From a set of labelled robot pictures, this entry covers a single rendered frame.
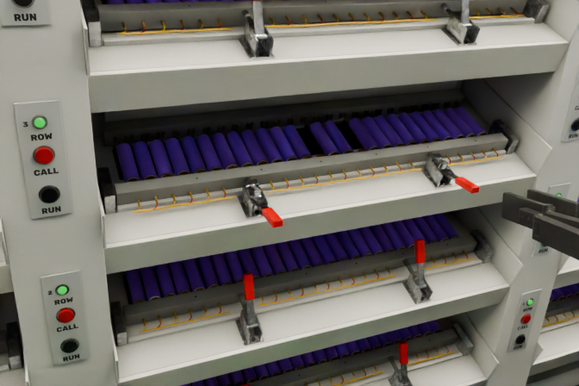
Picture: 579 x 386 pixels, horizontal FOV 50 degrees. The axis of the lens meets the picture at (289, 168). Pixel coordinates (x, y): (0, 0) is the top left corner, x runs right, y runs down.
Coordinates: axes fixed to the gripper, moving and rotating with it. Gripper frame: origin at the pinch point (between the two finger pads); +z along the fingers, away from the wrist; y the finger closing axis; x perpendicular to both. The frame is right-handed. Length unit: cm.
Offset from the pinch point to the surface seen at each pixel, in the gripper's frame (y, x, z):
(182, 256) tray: -35.8, -6.2, 18.3
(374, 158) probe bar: -9.1, 3.0, 20.2
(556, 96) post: 15.5, 10.6, 14.0
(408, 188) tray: -5.1, -1.0, 17.8
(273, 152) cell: -22.0, 4.2, 23.9
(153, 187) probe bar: -38.3, 2.0, 20.3
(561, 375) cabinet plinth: 41, -47, 32
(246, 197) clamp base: -27.9, 0.2, 17.6
